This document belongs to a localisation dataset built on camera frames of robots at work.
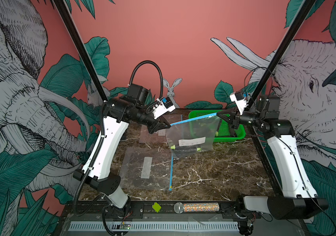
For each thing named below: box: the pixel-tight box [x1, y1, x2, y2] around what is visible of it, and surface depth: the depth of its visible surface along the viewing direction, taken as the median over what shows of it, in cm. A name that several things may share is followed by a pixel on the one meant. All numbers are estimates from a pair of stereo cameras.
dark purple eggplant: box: [169, 144, 203, 152], surface depth 81 cm
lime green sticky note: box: [151, 202, 162, 213], surface depth 76 cm
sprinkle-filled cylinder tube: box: [173, 202, 220, 214], surface depth 74 cm
